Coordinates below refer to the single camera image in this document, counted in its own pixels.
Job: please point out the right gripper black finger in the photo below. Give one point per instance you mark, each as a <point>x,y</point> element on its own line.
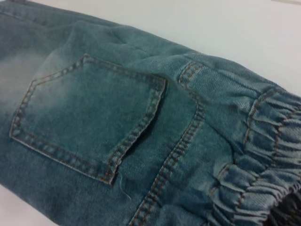
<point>289,212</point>

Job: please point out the blue washed denim shorts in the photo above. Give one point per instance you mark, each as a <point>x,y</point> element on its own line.
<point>117,117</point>

